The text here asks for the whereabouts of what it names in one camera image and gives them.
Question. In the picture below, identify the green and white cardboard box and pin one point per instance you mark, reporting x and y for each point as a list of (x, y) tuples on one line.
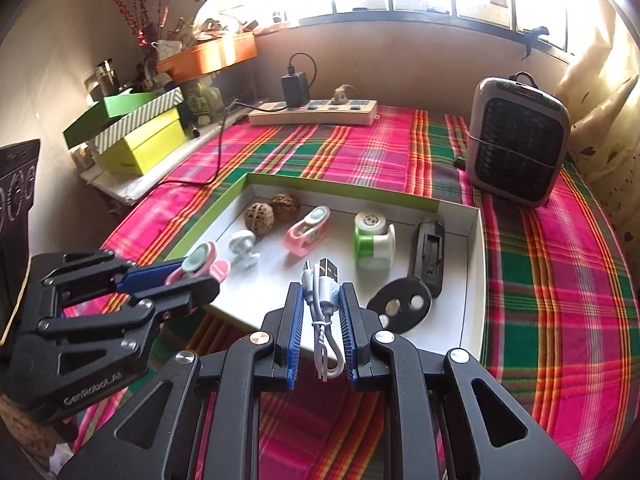
[(280, 280)]

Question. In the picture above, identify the yellow-green cardboard box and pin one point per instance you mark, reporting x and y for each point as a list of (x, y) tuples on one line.
[(145, 152)]

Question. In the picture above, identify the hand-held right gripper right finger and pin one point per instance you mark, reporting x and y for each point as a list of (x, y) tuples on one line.
[(348, 332)]

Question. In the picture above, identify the cream curtain with hearts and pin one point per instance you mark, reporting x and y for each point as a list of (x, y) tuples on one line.
[(600, 110)]

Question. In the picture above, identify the green and white spool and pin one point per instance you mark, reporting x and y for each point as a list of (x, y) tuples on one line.
[(375, 250)]

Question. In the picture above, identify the pink plastic clip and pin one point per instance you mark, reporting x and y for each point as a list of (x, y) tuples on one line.
[(200, 257)]

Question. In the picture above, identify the brown wrinkled walnut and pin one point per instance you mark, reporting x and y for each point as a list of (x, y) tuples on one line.
[(286, 206), (260, 217)]

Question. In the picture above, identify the pink tape dispenser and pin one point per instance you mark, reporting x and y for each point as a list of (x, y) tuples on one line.
[(307, 230)]

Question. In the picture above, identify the black charger adapter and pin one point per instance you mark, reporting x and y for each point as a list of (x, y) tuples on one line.
[(295, 87)]

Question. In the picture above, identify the red berry branches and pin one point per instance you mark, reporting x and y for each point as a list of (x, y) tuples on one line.
[(135, 5)]

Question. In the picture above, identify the green box lid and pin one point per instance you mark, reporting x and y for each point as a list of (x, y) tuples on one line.
[(110, 112)]

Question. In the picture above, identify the black window latch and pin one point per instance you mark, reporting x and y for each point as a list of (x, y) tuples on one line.
[(535, 35)]

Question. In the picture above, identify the orange plastic tray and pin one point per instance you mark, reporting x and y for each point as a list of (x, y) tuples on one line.
[(205, 55)]

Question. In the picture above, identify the beige power strip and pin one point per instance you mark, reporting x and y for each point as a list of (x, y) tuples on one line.
[(310, 112)]

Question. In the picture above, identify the pile of small packets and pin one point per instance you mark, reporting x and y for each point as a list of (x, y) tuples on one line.
[(215, 25)]

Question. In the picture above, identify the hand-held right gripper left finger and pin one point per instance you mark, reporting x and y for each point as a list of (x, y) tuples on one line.
[(295, 332)]

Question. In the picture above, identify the shiny metal jar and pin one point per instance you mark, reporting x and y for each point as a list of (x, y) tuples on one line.
[(105, 77)]

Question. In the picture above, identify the green figurine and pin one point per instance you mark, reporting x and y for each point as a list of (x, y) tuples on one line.
[(205, 97)]

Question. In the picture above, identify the pink green plaid tablecloth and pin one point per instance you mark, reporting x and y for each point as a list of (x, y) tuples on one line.
[(550, 285)]

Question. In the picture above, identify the black plastic clip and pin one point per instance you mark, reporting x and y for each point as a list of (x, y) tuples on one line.
[(430, 255)]

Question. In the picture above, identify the grey portable heater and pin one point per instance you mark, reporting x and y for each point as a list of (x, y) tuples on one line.
[(517, 145)]

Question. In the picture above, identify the striped grey white box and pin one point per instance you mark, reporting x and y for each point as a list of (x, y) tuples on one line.
[(145, 117)]

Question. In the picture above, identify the white mushroom-shaped knob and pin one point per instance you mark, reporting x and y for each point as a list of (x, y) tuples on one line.
[(243, 247)]

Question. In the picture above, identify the black disc with holes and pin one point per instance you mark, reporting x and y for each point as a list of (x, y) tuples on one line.
[(400, 302)]

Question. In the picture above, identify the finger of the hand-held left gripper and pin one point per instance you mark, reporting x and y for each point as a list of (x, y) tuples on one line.
[(185, 295), (150, 275)]

